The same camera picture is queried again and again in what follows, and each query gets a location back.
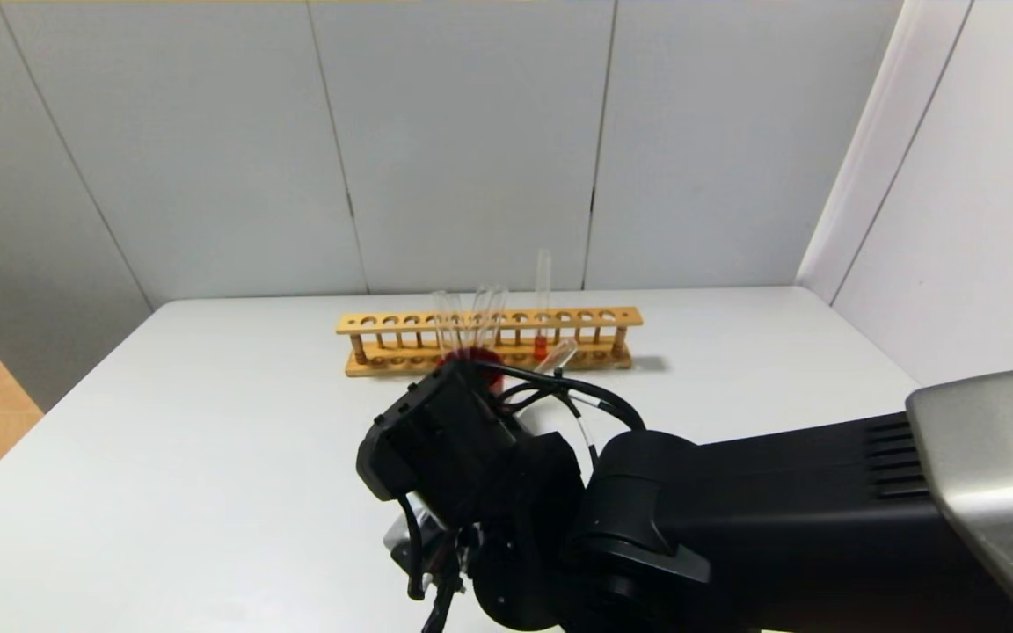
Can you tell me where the test tube with blue pigment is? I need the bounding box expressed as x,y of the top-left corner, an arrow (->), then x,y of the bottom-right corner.
535,338 -> 578,377

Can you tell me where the test tube with red pigment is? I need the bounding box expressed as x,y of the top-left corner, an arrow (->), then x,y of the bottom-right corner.
533,251 -> 551,362

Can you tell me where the wooden test tube rack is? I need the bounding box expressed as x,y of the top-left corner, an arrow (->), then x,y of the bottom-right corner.
336,307 -> 644,378

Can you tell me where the red plastic cup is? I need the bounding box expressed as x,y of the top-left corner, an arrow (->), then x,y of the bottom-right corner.
436,347 -> 506,392

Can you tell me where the black cable with white tag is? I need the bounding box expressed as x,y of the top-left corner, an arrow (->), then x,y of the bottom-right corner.
480,362 -> 648,433

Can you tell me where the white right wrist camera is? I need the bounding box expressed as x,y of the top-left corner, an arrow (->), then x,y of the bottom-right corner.
383,514 -> 439,574

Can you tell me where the black camera cable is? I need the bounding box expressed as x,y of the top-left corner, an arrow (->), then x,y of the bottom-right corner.
405,497 -> 472,633

